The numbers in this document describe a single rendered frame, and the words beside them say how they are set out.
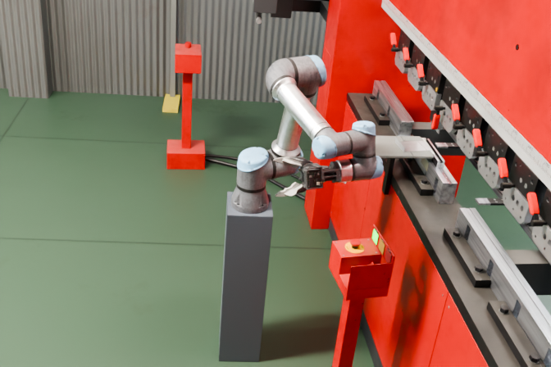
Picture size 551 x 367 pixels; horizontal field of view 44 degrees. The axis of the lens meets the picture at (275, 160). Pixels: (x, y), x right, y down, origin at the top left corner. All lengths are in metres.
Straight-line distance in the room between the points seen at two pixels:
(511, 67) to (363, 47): 1.46
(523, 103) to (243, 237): 1.20
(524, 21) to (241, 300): 1.57
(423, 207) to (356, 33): 1.17
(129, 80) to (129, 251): 2.13
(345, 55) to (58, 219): 1.86
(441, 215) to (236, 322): 0.99
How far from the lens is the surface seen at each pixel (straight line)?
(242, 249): 2.73
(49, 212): 4.12
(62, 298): 3.49
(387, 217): 2.92
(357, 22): 3.48
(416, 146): 2.83
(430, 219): 2.60
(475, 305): 2.24
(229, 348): 3.07
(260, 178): 2.59
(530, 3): 2.13
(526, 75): 2.10
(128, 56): 5.49
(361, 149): 2.17
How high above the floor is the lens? 2.22
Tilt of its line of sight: 28 degrees down
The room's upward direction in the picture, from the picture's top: 5 degrees clockwise
